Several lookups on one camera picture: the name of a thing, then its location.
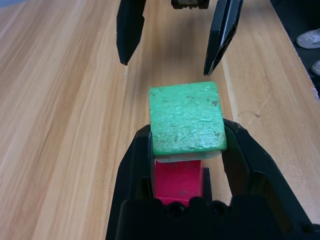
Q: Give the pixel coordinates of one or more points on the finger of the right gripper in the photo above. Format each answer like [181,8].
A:
[130,30]
[222,30]

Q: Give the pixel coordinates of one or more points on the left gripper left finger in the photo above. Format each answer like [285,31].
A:
[135,170]

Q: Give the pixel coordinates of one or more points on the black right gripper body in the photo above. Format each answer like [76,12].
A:
[190,4]

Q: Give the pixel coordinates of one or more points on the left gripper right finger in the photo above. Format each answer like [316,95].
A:
[250,162]

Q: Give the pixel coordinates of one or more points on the red wooden block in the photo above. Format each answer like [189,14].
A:
[177,180]

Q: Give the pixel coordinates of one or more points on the green wooden block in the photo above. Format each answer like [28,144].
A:
[187,117]

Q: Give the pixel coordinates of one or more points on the white perforated shoe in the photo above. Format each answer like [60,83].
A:
[310,38]
[317,67]

